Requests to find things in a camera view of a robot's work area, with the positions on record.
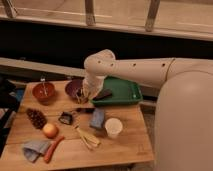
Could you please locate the white paper cup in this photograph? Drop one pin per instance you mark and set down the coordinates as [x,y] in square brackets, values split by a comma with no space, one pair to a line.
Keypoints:
[113,127]

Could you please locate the blue-grey cloth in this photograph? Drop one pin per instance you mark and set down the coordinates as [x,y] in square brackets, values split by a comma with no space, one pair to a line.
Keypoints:
[32,150]

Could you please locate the black measuring cup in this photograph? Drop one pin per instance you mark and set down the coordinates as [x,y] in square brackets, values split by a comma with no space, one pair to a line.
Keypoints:
[67,118]

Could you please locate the metal spoon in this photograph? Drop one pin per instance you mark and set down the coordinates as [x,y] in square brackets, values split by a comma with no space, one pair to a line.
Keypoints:
[43,84]

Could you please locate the dark brown block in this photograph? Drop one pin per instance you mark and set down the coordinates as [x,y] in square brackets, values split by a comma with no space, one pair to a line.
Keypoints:
[103,94]

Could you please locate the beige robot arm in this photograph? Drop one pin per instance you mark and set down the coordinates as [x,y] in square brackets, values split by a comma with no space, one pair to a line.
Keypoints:
[184,110]

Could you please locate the blue sponge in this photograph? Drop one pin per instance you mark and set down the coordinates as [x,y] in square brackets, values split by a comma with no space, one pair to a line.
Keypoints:
[97,119]

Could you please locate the apple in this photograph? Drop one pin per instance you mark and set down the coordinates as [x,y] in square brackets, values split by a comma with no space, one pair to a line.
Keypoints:
[50,130]

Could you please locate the orange carrot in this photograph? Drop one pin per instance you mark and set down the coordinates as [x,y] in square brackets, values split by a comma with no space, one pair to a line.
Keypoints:
[51,149]

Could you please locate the red-brown bowl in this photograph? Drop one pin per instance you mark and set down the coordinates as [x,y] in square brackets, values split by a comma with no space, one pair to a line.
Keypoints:
[38,92]

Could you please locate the pine cone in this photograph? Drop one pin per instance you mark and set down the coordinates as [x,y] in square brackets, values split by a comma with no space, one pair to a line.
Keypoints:
[37,118]

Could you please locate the green plastic tray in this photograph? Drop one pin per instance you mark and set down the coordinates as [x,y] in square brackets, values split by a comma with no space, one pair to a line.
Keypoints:
[124,92]

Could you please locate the purple bowl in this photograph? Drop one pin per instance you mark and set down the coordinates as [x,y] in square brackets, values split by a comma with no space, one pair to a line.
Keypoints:
[73,88]

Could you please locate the wooden tongs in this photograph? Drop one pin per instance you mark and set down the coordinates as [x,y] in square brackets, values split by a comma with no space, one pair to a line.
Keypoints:
[88,139]

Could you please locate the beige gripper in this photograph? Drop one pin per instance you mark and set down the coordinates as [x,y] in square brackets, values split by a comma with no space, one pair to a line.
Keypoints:
[92,86]

